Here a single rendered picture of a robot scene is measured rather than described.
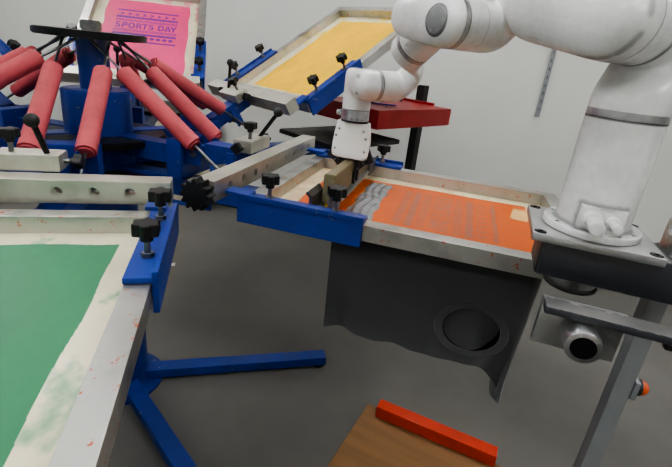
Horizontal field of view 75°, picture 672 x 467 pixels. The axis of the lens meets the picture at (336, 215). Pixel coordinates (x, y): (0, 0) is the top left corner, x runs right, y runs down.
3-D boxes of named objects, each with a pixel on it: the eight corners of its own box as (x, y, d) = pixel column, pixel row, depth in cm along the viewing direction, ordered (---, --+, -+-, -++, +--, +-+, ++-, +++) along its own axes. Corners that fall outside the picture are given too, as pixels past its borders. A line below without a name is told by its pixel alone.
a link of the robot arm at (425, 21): (523, 37, 74) (457, 26, 67) (443, 97, 93) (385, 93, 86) (499, -44, 77) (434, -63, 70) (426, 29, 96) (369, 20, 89)
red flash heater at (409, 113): (385, 114, 274) (388, 94, 270) (448, 128, 244) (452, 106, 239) (312, 116, 233) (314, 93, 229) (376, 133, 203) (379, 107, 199)
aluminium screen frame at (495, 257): (551, 205, 138) (554, 193, 136) (601, 292, 85) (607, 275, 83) (317, 164, 156) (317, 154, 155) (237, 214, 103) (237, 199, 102)
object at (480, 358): (496, 375, 114) (532, 251, 101) (498, 398, 106) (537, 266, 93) (329, 330, 124) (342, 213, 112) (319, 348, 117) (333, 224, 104)
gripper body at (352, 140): (333, 115, 115) (329, 156, 119) (370, 120, 113) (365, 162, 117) (340, 112, 122) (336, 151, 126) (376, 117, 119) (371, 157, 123)
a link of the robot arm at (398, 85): (403, 60, 90) (355, 107, 108) (451, 65, 96) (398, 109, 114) (395, 24, 92) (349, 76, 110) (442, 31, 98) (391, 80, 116)
